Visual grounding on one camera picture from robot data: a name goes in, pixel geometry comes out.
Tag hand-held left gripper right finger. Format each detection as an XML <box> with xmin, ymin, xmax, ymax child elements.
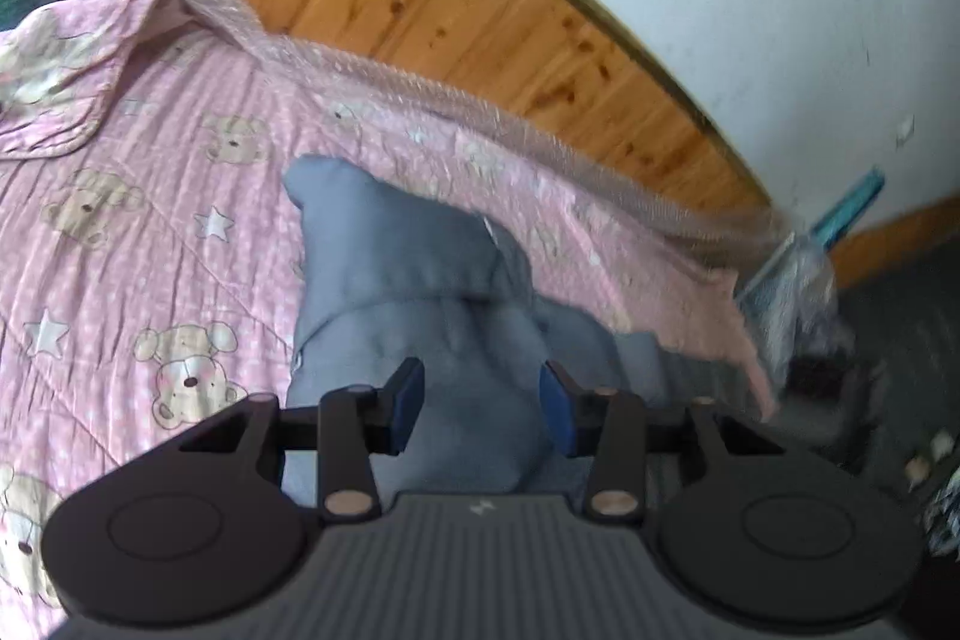
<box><xmin>538</xmin><ymin>361</ymin><xmax>790</xmax><ymax>524</ymax></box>

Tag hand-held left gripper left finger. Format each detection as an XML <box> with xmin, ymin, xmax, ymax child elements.
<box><xmin>176</xmin><ymin>357</ymin><xmax>427</xmax><ymax>526</ymax></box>

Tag grey pants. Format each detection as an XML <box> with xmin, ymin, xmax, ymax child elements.
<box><xmin>281</xmin><ymin>154</ymin><xmax>670</xmax><ymax>510</ymax></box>

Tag clear bubble wrap sheet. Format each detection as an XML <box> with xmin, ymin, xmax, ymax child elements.
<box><xmin>0</xmin><ymin>0</ymin><xmax>842</xmax><ymax>327</ymax></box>

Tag teal rolled mat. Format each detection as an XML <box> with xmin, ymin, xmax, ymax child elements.
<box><xmin>813</xmin><ymin>166</ymin><xmax>887</xmax><ymax>253</ymax></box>

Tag pink bear-print blanket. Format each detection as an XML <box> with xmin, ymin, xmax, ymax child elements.
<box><xmin>0</xmin><ymin>0</ymin><xmax>781</xmax><ymax>633</ymax></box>

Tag wooden wall panel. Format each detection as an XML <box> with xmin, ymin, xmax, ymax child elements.
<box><xmin>828</xmin><ymin>190</ymin><xmax>960</xmax><ymax>290</ymax></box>

